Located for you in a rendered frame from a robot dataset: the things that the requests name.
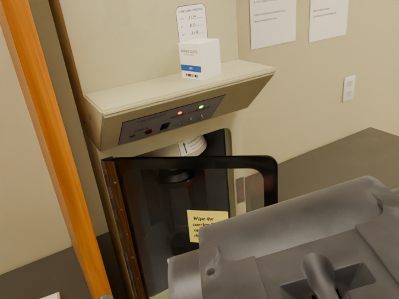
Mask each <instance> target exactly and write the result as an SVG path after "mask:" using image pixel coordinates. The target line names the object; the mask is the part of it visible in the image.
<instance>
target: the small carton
mask: <svg viewBox="0 0 399 299"><path fill-rule="evenodd" d="M178 46H179V56H180V65H181V71H182V78H188V79H196V80H201V81H203V80H205V79H208V78H211V77H214V76H216V75H219V74H221V60H220V43H219V39H205V38H197V39H192V40H188V41H185V42H181V43H178Z"/></svg>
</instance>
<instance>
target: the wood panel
mask: <svg viewBox="0 0 399 299"><path fill-rule="evenodd" d="M0 25H1V29H2V32H3V35H4V38H5V41H6V44H7V47H8V50H9V53H10V56H11V59H12V62H13V65H14V69H15V72H16V74H17V78H18V81H19V83H20V87H21V90H22V92H23V96H24V99H25V102H26V105H27V108H28V112H29V114H30V117H31V121H32V123H33V126H34V130H35V132H36V136H37V139H38V142H39V145H40V148H41V150H42V154H43V157H44V159H45V163H46V166H47V170H48V172H49V175H50V179H51V181H52V184H53V188H54V190H55V193H56V197H57V199H58V203H59V206H60V209H61V212H62V215H63V218H64V221H65V224H66V227H67V230H68V233H69V237H70V239H71V243H72V246H73V248H74V251H75V254H76V256H77V259H78V262H79V264H80V267H81V270H82V273H83V275H84V279H85V281H86V284H87V286H88V290H89V292H90V295H91V298H92V299H96V298H99V297H101V296H103V295H105V294H109V295H111V296H112V297H113V295H112V292H111V289H110V285H109V281H108V278H107V275H106V271H105V267H104V264H103V260H102V256H101V254H100V250H99V246H98V243H97V239H96V235H95V233H94V229H93V225H92V222H91V218H90V214H89V212H88V208H87V204H86V200H85V197H84V194H83V190H82V187H81V183H80V180H79V177H78V173H77V169H76V166H75V163H74V159H73V156H72V152H71V149H70V145H69V142H68V138H67V134H66V132H65V128H64V124H63V121H62V117H61V113H60V111H59V107H58V103H57V100H56V96H55V92H54V90H53V86H52V82H51V79H50V75H49V71H48V68H47V65H46V61H45V57H44V54H43V51H42V47H41V44H40V40H39V37H38V34H37V30H36V26H35V23H34V19H33V16H32V13H31V9H30V6H29V2H28V0H0Z"/></svg>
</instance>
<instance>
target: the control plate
mask: <svg viewBox="0 0 399 299"><path fill-rule="evenodd" d="M225 95H226V94H225ZM225 95H222V96H218V97H214V98H210V99H207V100H203V101H199V102H196V103H192V104H188V105H185V106H181V107H177V108H174V109H170V110H166V111H163V112H159V113H155V114H151V115H148V116H144V117H140V118H138V119H133V120H129V121H126V122H122V127H121V133H120V137H119V143H118V145H122V144H125V143H128V142H132V141H136V140H138V139H142V138H145V137H148V136H152V135H155V134H158V133H162V132H165V131H169V130H172V129H175V128H179V127H181V126H185V125H189V124H192V123H195V122H199V121H202V120H206V119H209V118H211V117H212V115H213V114H214V112H215V111H216V109H217V108H218V106H219V105H220V103H221V101H222V100H223V99H224V97H225ZM201 105H204V107H202V108H200V109H199V106H201ZM180 111H183V112H182V113H181V114H177V113H178V112H180ZM201 114H204V115H203V118H202V117H200V115H201ZM190 117H193V118H192V121H190V120H188V119H189V118H190ZM180 120H181V124H180V125H179V124H178V123H177V122H178V121H180ZM169 122H170V124H169V127H168V128H167V129H164V130H162V131H160V128H161V126H162V124H165V123H169ZM149 129H152V133H150V134H148V135H146V134H145V131H146V130H149ZM130 135H135V136H134V137H132V138H130V137H129V136H130Z"/></svg>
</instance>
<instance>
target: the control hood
mask: <svg viewBox="0 0 399 299"><path fill-rule="evenodd" d="M275 72H276V69H275V68H274V67H272V66H267V65H261V64H258V63H253V62H248V61H243V60H239V59H238V60H235V61H230V62H225V63H221V74H219V75H216V76H214V77H211V78H208V79H205V80H203V81H201V80H196V79H188V78H182V73H177V74H173V75H168V76H164V77H160V78H155V79H150V80H146V81H141V82H136V83H133V84H128V85H123V86H120V87H115V88H110V89H107V90H102V91H97V92H94V93H89V94H85V96H84V101H85V106H86V109H87V113H88V118H89V121H90V125H91V130H92V133H93V137H94V141H95V145H96V148H97V149H98V150H99V151H101V152H102V151H106V150H109V149H112V148H116V147H119V146H122V145H125V144H129V143H132V142H135V141H132V142H128V143H125V144H122V145H118V143H119V137H120V133H121V127H122V122H126V121H129V120H133V119H138V118H140V117H144V116H148V115H151V114H155V113H159V112H163V111H166V110H170V109H174V108H177V107H181V106H185V105H188V104H192V103H196V102H199V101H203V100H207V99H210V98H214V97H218V96H222V95H225V94H226V95H225V97H224V99H223V100H222V101H221V103H220V105H219V106H218V108H217V109H216V111H215V112H214V114H213V115H212V117H211V118H209V119H212V118H215V117H219V116H222V115H225V114H228V113H232V112H235V111H238V110H242V109H245V108H248V107H249V105H250V104H251V103H252V102H253V100H254V99H255V98H256V96H257V95H258V94H259V93H260V92H261V90H262V89H263V88H264V87H265V85H266V84H267V83H268V81H269V80H270V79H271V78H272V77H273V75H274V73H275ZM206 120H208V119H206ZM202 121H205V120H202ZM202 121H199V122H202ZM195 123H198V122H195ZM195 123H192V124H195ZM192 124H189V125H192ZM189 125H185V126H189ZM185 126H181V127H179V128H182V127H185ZM179 128H175V129H179ZM175 129H172V130H175ZM172 130H169V131H172ZM165 132H168V131H165ZM165 132H162V133H165ZM159 134H161V133H158V134H155V135H159ZM155 135H152V136H155ZM149 137H151V136H148V137H145V138H149ZM145 138H142V139H145ZM142 139H138V140H136V141H139V140H142Z"/></svg>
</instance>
